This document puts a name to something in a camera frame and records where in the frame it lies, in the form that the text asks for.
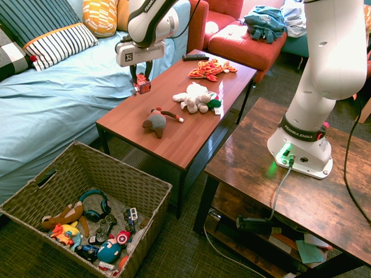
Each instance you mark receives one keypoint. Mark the orange ball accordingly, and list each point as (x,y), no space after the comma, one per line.
(123,262)

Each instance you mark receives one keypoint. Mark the red-brown wooden coffee table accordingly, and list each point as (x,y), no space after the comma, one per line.
(185,133)

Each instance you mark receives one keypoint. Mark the woven wicker basket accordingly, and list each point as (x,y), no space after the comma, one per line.
(116,179)

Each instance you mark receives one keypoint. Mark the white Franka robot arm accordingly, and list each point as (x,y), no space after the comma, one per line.
(327,58)

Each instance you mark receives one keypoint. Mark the brown plush sloth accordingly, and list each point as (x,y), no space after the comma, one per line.
(66,215)

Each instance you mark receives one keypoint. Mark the black power box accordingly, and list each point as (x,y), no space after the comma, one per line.
(255,225)

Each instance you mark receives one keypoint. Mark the yellow plush toy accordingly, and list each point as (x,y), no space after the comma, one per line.
(72,229)

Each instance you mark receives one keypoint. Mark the orange toy robot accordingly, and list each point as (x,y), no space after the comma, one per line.
(62,236)

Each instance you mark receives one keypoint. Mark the white plush animal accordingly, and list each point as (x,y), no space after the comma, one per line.
(192,98)

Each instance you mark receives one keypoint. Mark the teal clothing pile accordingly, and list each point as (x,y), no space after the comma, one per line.
(263,23)

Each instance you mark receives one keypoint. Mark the red toy fire truck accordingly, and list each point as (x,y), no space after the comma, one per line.
(143,85)

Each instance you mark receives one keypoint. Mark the knitted grey brown monkey plush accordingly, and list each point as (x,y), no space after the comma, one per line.
(158,122)

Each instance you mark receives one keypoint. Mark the black game controller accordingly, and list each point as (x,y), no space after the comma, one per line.
(103,230)

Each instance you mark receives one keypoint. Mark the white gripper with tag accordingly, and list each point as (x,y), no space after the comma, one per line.
(142,53)

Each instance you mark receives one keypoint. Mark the orange flame plush toy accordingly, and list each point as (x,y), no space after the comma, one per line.
(210,69)

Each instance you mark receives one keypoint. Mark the red upholstered ottoman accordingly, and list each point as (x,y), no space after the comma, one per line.
(243,49)

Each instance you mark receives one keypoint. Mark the orange rectangular pillow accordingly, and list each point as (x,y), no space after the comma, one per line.
(122,17)

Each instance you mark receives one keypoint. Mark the bed with light blue sheet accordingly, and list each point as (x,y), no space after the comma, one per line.
(63,95)

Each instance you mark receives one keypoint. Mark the teal sofa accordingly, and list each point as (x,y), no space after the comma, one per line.
(295,47)

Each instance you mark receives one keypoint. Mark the white navy striped pillow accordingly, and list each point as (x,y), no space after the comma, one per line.
(58,46)

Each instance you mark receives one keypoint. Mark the green paper notebook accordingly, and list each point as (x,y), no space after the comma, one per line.
(309,252)

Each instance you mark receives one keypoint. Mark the red green white plush ball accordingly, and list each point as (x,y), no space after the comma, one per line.
(215,100)

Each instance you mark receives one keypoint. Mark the red upholstered armchair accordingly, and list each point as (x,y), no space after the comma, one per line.
(226,16)

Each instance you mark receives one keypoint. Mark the blue white toy truck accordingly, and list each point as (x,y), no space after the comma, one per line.
(131,217)

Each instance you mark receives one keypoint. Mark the black white checked pillow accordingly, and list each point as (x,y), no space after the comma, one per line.
(10,58)

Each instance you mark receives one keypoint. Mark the white paper sheets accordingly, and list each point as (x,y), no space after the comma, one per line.
(317,241)

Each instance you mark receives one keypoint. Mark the black remote control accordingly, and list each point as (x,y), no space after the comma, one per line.
(195,57)

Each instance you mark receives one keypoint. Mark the white crumpled clothing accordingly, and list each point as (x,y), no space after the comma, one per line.
(294,20)

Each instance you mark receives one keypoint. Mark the red white toy bus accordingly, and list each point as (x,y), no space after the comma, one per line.
(107,266)

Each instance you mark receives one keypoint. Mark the teal black headphones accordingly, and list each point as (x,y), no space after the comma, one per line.
(95,202)

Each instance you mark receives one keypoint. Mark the Captain America plush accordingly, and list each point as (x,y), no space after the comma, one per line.
(109,251)

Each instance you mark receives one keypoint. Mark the rustic brown robot table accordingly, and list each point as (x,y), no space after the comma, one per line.
(304,202)

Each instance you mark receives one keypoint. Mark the yellow white patterned pillow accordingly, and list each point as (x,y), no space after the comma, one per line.
(100,17)

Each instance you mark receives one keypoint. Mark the teal striped large pillow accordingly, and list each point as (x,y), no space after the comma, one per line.
(37,17)

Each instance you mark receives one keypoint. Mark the blue black toy car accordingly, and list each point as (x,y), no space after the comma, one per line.
(86,252)

